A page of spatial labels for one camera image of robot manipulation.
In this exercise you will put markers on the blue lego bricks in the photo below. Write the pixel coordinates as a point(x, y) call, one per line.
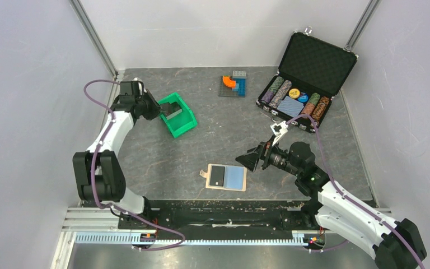
point(240, 87)

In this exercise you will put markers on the dark card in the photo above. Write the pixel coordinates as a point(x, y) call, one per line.
point(170, 110)

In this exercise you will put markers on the black poker chip case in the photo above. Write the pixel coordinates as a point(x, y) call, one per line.
point(313, 66)

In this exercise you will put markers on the blue playing card deck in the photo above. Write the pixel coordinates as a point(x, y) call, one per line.
point(290, 107)

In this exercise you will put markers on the pink grey chip stack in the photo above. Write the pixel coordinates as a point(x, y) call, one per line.
point(280, 94)

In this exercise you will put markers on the green red chip stack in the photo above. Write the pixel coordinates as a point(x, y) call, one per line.
point(311, 104)

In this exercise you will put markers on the grey lego baseplate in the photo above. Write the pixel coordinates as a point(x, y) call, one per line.
point(226, 92)

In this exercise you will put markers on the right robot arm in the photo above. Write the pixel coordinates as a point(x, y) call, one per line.
point(390, 243)

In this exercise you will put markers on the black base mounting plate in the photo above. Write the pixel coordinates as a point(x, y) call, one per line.
point(224, 219)

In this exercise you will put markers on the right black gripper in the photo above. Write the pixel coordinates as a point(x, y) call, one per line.
point(263, 152)

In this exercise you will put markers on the orange black chip stack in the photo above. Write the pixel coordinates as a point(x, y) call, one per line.
point(319, 110)

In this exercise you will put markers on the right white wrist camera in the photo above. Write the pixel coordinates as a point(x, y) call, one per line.
point(279, 130)

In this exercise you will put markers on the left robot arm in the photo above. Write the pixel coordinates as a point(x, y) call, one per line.
point(99, 176)

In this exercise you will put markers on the beige leather card holder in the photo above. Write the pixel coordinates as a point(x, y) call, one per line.
point(235, 178)

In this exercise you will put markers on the grey lego brick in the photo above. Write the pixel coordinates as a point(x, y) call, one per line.
point(238, 74)

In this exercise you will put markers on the white slotted cable duct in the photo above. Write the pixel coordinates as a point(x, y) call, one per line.
point(140, 239)

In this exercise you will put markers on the orange curved lego piece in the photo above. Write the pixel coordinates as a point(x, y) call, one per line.
point(229, 82)

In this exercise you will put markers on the purple green chip stack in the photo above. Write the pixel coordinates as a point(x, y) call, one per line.
point(272, 89)

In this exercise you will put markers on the yellow dealer chip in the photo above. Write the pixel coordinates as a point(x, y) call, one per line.
point(294, 93)

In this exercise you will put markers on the green plastic bin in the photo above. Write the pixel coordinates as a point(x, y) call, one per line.
point(181, 123)

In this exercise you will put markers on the blue dealer chip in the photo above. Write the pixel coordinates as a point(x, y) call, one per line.
point(303, 98)

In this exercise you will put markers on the black card in holder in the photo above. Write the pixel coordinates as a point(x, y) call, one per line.
point(217, 176)

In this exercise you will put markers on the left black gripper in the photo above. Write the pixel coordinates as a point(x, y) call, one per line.
point(155, 107)

